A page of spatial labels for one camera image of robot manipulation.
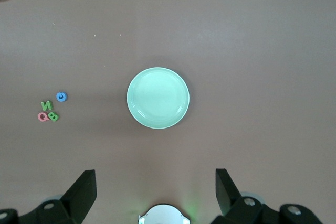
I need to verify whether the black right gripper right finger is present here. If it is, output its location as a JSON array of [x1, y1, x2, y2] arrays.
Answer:
[[211, 168, 281, 224]]

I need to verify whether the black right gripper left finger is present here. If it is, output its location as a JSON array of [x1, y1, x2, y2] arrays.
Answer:
[[19, 170, 98, 224]]

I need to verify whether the green foam letter N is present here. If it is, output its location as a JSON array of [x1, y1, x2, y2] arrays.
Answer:
[[40, 100, 54, 111]]

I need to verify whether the light green plate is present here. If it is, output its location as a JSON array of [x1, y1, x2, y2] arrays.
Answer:
[[127, 67, 191, 130]]

